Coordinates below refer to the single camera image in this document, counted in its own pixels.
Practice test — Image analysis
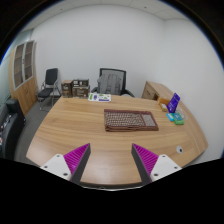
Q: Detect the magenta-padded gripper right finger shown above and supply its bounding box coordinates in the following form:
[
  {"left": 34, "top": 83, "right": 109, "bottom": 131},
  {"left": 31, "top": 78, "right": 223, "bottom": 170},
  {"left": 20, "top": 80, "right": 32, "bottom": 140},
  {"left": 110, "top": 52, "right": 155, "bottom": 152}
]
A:
[{"left": 131, "top": 143, "right": 183, "bottom": 186}]

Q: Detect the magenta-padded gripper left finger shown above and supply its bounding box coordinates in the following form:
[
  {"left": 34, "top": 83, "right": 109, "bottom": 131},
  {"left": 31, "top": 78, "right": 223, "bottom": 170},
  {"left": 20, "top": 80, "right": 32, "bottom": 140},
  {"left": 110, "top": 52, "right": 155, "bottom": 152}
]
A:
[{"left": 39, "top": 143, "right": 92, "bottom": 185}]

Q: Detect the brown patterned towel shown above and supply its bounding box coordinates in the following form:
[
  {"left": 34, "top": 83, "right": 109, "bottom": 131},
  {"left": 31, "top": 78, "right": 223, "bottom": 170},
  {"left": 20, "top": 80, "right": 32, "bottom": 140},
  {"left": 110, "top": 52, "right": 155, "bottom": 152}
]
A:
[{"left": 103, "top": 109, "right": 160, "bottom": 133}]

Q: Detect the green small box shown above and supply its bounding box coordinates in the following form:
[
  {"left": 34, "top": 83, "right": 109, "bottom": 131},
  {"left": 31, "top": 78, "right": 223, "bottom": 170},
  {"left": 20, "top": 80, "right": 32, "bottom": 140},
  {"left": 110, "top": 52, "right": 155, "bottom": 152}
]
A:
[{"left": 172, "top": 112, "right": 185, "bottom": 126}]

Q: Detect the black sofa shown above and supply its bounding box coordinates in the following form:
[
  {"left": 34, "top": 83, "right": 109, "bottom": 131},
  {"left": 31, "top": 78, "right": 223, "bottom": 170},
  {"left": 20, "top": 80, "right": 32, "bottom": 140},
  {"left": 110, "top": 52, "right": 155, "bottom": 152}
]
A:
[{"left": 0, "top": 98, "right": 26, "bottom": 160}]

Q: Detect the purple standing box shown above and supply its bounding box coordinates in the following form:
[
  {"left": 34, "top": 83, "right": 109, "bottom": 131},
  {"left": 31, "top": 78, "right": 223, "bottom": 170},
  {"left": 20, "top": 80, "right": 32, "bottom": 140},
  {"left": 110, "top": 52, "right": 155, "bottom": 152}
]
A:
[{"left": 166, "top": 92, "right": 181, "bottom": 114}]

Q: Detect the orange box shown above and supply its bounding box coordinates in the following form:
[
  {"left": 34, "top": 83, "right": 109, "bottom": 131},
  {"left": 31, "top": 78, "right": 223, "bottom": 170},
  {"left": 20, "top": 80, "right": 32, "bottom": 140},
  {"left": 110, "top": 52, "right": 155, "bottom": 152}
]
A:
[{"left": 157, "top": 96, "right": 172, "bottom": 106}]

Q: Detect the low wooden side cabinet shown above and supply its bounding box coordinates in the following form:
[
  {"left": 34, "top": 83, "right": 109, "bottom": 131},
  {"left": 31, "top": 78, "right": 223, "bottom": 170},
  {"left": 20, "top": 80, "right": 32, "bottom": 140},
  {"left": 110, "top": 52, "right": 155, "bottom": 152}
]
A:
[{"left": 141, "top": 80, "right": 174, "bottom": 101}]

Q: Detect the white printed sheet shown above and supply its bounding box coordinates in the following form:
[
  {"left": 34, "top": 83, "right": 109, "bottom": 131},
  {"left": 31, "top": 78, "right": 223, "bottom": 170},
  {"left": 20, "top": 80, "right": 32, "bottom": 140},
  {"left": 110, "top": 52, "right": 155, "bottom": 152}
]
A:
[{"left": 87, "top": 92, "right": 112, "bottom": 103}]

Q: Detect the wooden cabinet with glass doors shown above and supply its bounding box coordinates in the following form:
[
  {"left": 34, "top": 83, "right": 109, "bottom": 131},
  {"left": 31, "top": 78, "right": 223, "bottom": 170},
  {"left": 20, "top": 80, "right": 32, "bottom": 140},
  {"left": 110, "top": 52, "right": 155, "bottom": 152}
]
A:
[{"left": 8, "top": 39, "right": 39, "bottom": 116}]

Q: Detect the flat dark printed box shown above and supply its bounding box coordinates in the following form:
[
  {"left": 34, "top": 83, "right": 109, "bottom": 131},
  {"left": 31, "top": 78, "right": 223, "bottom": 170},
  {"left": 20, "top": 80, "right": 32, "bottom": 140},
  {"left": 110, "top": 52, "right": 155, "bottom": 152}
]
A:
[{"left": 72, "top": 78, "right": 90, "bottom": 88}]

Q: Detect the black visitor chair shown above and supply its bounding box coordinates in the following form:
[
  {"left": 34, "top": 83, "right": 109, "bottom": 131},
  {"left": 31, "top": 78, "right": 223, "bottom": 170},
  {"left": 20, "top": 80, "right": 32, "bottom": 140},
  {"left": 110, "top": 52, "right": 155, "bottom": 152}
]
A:
[{"left": 36, "top": 67, "right": 63, "bottom": 111}]

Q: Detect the grey backpack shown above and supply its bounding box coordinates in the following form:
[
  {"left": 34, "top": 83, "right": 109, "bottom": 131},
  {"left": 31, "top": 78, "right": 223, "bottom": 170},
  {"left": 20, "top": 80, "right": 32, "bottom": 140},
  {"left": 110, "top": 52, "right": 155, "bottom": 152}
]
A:
[{"left": 97, "top": 73, "right": 122, "bottom": 96}]

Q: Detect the black mesh office chair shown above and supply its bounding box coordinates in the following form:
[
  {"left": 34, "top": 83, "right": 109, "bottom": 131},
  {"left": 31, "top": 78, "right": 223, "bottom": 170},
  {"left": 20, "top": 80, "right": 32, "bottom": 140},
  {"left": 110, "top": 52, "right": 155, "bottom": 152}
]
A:
[{"left": 90, "top": 67, "right": 136, "bottom": 98}]

